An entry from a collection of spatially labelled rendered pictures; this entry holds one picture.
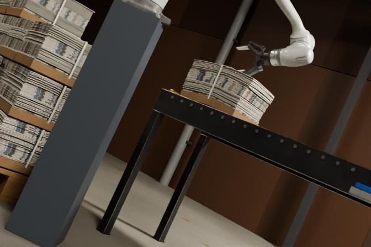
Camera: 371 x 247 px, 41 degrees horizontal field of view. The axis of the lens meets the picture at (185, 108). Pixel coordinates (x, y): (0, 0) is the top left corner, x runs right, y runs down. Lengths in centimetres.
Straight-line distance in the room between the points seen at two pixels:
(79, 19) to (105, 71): 105
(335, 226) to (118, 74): 375
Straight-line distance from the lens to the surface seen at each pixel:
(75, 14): 298
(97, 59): 199
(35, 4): 290
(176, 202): 297
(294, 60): 255
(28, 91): 234
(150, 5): 204
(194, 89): 263
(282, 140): 218
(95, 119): 197
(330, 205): 537
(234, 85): 252
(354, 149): 541
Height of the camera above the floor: 60
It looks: 3 degrees up
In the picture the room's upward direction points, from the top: 25 degrees clockwise
